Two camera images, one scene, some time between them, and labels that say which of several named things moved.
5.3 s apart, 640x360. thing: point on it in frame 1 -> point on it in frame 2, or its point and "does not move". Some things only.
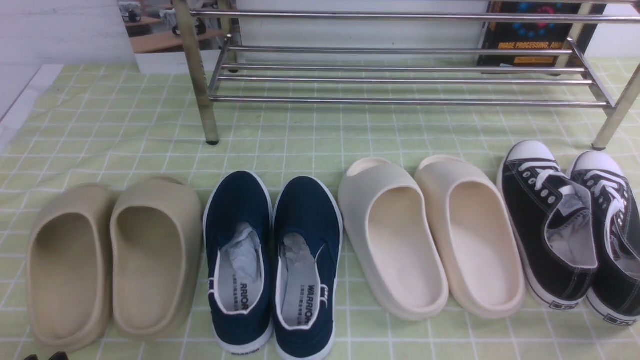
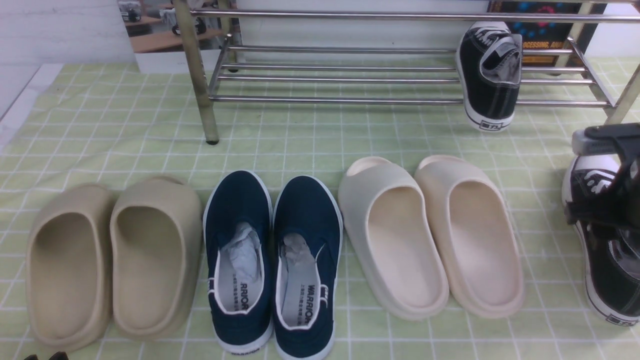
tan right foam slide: x=155 y=251 does not move
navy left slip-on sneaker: x=238 y=228 does not move
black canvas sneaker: x=550 y=215 -> x=488 y=61
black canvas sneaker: x=614 y=297 does not move
